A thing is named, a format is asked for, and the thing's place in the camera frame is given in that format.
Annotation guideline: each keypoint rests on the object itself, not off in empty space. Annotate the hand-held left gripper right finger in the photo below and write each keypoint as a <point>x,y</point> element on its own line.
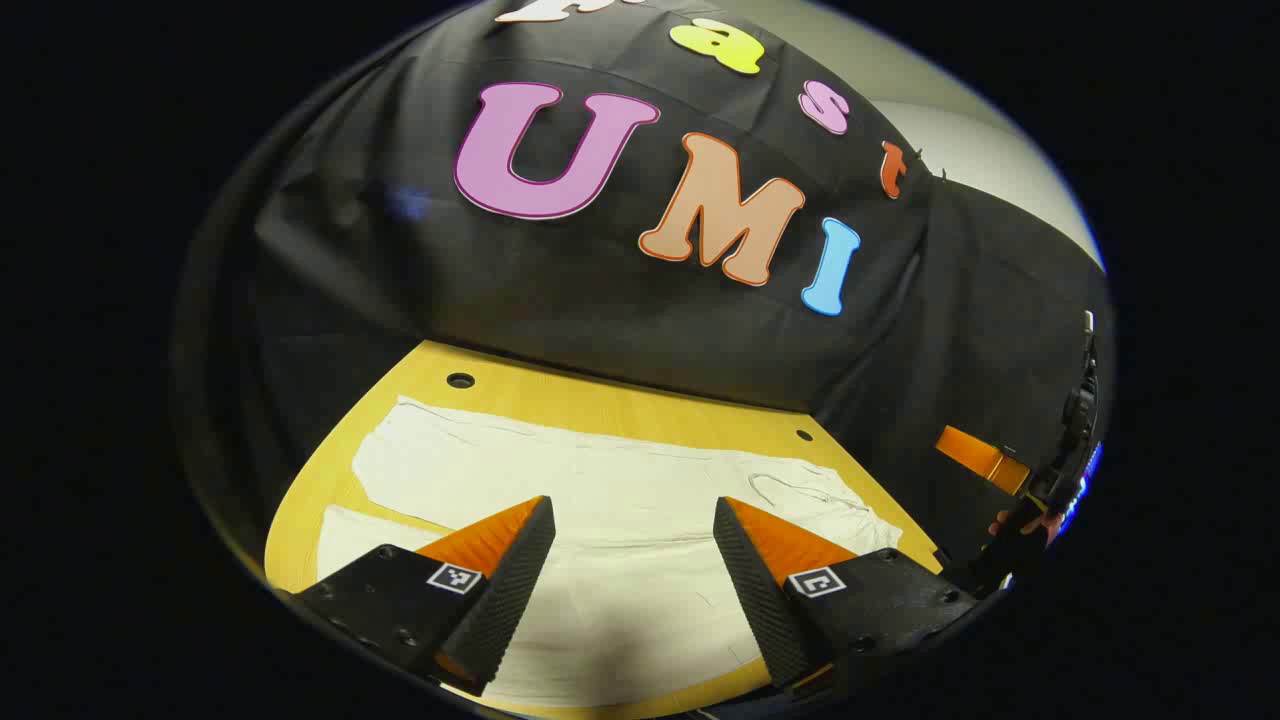
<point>755,590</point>

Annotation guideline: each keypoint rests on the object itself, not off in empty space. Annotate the black backdrop cloth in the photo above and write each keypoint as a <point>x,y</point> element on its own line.
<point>600,290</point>

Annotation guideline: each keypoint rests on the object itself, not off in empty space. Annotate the white jeans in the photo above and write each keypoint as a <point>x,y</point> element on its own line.
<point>620,500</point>

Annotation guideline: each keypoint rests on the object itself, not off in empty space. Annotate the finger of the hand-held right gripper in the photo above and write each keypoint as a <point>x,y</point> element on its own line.
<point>975,452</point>

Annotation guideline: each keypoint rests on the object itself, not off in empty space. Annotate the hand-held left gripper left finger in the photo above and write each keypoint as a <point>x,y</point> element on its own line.
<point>510,590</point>

